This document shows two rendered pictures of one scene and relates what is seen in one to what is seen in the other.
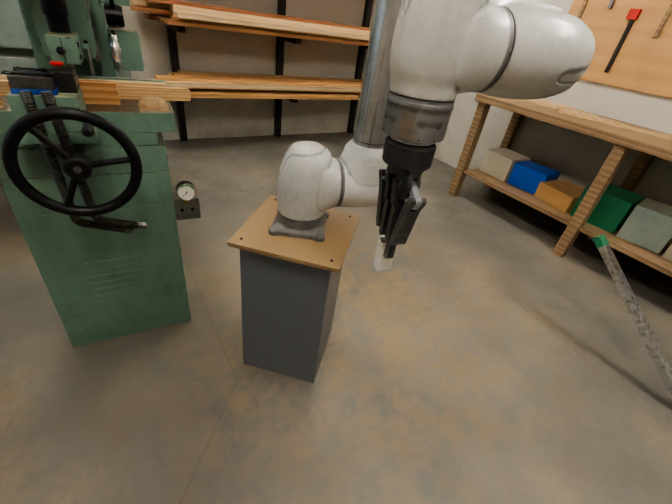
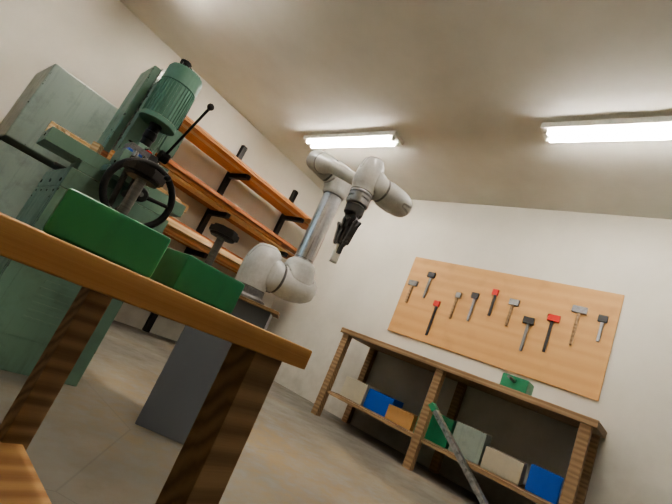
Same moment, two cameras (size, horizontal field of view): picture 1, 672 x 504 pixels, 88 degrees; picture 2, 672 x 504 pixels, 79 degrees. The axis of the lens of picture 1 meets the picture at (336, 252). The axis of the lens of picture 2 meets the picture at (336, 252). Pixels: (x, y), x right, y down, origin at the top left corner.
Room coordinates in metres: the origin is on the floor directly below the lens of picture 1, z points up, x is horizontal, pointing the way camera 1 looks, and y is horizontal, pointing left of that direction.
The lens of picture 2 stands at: (-0.93, 0.17, 0.53)
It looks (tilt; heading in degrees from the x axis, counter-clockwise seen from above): 14 degrees up; 350
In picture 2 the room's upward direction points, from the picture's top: 24 degrees clockwise
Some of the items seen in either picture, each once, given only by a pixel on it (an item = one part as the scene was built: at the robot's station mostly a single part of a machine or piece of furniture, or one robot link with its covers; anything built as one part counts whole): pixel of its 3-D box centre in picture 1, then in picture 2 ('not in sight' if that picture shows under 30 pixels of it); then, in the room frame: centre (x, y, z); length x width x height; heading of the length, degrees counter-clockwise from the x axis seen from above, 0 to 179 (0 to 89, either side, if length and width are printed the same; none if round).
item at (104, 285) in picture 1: (116, 227); (54, 278); (1.20, 0.94, 0.35); 0.58 x 0.45 x 0.71; 32
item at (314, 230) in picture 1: (301, 214); (246, 292); (1.04, 0.14, 0.65); 0.22 x 0.18 x 0.06; 2
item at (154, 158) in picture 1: (92, 132); (101, 203); (1.20, 0.94, 0.76); 0.57 x 0.45 x 0.09; 32
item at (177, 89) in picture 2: not in sight; (171, 99); (1.10, 0.87, 1.35); 0.18 x 0.18 x 0.31
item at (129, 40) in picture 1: (126, 49); not in sight; (1.34, 0.83, 1.02); 0.09 x 0.07 x 0.12; 122
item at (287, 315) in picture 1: (294, 294); (211, 363); (1.02, 0.13, 0.30); 0.30 x 0.30 x 0.60; 82
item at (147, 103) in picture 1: (152, 101); not in sight; (1.13, 0.65, 0.91); 0.12 x 0.09 x 0.03; 32
